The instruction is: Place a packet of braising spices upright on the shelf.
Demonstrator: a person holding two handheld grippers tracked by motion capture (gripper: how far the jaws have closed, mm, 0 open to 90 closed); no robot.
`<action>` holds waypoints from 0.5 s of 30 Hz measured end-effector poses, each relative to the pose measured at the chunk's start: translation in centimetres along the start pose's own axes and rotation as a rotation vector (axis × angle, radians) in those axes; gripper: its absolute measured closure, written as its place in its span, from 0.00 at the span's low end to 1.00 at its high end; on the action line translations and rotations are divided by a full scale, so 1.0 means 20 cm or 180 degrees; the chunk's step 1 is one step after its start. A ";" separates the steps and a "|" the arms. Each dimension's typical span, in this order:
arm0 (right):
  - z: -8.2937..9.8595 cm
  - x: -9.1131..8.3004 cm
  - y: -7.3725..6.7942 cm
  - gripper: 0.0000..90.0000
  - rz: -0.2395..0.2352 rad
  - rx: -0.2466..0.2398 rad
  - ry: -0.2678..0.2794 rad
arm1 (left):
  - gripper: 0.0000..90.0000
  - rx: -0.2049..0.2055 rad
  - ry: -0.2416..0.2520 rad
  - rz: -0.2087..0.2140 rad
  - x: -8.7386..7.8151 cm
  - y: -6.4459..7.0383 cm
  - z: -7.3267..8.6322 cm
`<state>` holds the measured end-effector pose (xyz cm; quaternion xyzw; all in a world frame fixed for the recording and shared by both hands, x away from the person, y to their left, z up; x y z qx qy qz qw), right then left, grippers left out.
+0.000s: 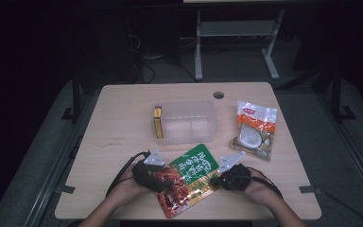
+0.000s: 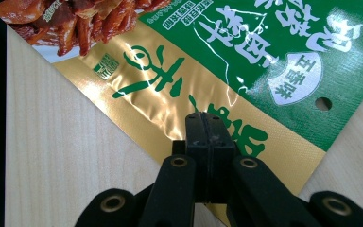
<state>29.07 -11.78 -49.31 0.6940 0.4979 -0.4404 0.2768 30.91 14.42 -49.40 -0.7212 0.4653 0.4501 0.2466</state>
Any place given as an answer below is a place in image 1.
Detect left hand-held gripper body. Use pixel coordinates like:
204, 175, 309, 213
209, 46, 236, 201
131, 148, 166, 193

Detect clear plastic container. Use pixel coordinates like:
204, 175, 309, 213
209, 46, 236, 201
151, 99, 218, 146

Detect person's left hand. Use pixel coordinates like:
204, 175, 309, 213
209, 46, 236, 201
114, 162, 159, 204

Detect yellow box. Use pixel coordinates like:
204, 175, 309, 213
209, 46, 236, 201
153, 106, 164, 140

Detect black metal stand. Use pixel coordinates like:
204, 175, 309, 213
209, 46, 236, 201
330, 65, 357, 124
60, 70, 83, 124

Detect grey metal stand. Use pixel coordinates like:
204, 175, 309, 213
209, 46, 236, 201
194, 9, 286, 81

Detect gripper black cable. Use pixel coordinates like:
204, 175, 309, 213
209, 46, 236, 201
233, 174, 284, 201
105, 150, 150, 198

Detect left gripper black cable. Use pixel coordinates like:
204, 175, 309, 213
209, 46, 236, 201
105, 150, 150, 198

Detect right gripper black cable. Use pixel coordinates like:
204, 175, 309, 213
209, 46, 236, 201
233, 174, 284, 201

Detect green and gold snack pouch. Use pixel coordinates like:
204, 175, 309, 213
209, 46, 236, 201
156, 143, 221, 219

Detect grey flat bracket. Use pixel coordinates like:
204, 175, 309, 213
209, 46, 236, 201
55, 184, 77, 195
298, 185, 323, 195

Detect black floor cables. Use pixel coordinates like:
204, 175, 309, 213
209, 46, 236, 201
138, 53, 199, 84

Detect clear orange and white bag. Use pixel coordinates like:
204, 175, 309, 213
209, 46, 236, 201
230, 99, 278, 163

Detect metal floor rail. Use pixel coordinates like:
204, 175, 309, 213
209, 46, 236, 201
315, 91, 363, 202
22, 91, 103, 227

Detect person's right hand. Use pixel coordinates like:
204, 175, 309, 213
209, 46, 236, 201
242, 168, 282, 206

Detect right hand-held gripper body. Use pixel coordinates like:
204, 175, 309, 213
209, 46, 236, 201
216, 150, 253, 192

